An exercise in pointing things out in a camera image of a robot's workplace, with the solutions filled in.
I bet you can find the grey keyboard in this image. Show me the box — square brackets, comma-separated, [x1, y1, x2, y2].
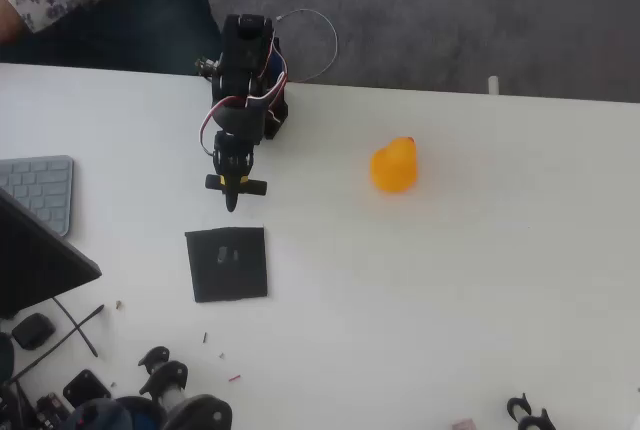
[0, 154, 75, 237]

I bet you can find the black cardboard square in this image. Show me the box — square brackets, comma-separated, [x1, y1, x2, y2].
[184, 226, 270, 304]

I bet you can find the metal table clamp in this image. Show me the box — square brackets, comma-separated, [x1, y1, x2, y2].
[194, 53, 222, 79]

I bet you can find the black printed clamp part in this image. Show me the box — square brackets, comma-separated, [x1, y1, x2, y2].
[517, 408, 557, 430]

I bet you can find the black electronics board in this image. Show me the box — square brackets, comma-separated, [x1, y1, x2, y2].
[34, 392, 71, 429]

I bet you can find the black square bracket plate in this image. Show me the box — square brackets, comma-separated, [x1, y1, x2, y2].
[62, 368, 113, 409]

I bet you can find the small black printed trigger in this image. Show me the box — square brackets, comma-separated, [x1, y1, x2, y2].
[137, 346, 172, 376]

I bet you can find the small black box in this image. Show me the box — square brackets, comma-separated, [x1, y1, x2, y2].
[11, 313, 57, 351]

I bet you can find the large black printed base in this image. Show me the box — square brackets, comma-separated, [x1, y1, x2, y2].
[163, 393, 234, 430]

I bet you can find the black cable bundle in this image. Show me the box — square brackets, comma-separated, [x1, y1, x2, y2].
[0, 382, 36, 430]

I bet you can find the bare forearm of person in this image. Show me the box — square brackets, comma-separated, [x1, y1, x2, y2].
[0, 0, 27, 45]

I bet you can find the grey metal tube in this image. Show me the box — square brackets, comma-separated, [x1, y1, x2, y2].
[158, 383, 190, 414]

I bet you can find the black printed handle piece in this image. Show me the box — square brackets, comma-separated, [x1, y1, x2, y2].
[138, 360, 190, 400]

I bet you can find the short black cable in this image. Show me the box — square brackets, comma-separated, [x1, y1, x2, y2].
[51, 296, 100, 358]

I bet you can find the black laptop corner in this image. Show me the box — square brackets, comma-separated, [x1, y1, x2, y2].
[0, 187, 103, 320]

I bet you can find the long thin black stick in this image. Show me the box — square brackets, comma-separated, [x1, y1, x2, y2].
[7, 303, 106, 385]

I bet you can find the black printed hook part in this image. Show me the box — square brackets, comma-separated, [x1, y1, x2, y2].
[506, 392, 532, 422]

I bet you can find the dark blue round object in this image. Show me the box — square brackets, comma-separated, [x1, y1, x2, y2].
[0, 332, 16, 385]

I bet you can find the navy round cap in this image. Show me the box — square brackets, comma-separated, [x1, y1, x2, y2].
[63, 398, 135, 430]

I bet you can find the white red servo cable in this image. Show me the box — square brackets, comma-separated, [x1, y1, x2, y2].
[201, 47, 290, 157]

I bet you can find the person in floral shirt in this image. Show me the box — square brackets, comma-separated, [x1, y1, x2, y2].
[0, 0, 225, 76]

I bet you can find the thin grey wire loop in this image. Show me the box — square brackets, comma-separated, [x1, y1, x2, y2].
[274, 8, 339, 84]

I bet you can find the yellow rubber duck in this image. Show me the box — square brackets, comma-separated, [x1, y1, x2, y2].
[369, 135, 419, 195]

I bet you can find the blue plastic part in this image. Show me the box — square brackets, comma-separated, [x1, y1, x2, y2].
[117, 395, 167, 430]

